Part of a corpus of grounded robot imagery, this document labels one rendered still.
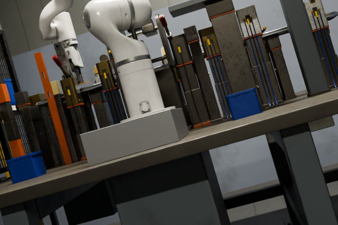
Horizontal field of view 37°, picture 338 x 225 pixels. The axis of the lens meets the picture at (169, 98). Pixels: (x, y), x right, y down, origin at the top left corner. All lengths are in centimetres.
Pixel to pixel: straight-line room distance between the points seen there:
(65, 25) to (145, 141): 99
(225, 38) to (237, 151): 212
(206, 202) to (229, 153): 240
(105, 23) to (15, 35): 274
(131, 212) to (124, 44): 53
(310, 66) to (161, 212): 77
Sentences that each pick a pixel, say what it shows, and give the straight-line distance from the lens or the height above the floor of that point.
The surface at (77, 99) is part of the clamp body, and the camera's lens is 215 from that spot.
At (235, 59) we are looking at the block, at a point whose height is 91.
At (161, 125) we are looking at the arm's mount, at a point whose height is 76.
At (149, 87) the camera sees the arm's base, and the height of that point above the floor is 89.
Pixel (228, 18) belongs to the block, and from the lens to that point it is 190.
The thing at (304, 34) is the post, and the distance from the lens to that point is 192.
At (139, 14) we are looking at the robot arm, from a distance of 170.
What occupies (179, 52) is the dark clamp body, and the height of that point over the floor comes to 101.
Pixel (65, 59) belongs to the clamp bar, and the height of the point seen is 114.
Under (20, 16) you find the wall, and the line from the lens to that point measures 434.
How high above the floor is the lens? 78
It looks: 2 degrees up
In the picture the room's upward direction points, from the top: 16 degrees counter-clockwise
